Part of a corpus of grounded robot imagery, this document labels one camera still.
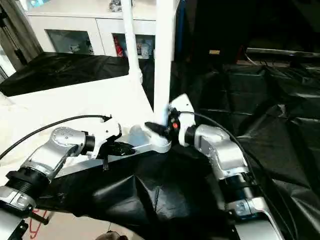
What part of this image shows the white plastic table top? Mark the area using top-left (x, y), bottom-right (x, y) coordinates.
top-left (0, 74), bottom-right (172, 179)

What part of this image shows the white plastic table leg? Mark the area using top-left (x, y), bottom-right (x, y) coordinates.
top-left (120, 0), bottom-right (144, 85)
top-left (152, 0), bottom-right (181, 144)

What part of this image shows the small white jar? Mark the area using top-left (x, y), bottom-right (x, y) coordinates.
top-left (140, 44), bottom-right (151, 58)

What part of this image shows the red bottle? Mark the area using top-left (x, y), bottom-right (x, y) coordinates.
top-left (114, 38), bottom-right (125, 57)

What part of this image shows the black work mat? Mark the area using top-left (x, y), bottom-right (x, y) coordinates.
top-left (0, 50), bottom-right (320, 240)

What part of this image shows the white cabinet with glass doors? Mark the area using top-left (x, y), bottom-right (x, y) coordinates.
top-left (25, 0), bottom-right (176, 62)

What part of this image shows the grey window curtain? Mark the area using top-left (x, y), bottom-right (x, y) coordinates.
top-left (0, 0), bottom-right (45, 63)

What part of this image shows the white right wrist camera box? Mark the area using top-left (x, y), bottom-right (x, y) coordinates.
top-left (167, 93), bottom-right (196, 147)

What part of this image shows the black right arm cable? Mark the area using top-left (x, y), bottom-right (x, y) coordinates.
top-left (177, 112), bottom-right (301, 240)

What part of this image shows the grey horizontal rail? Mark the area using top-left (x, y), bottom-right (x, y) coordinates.
top-left (245, 47), bottom-right (320, 59)

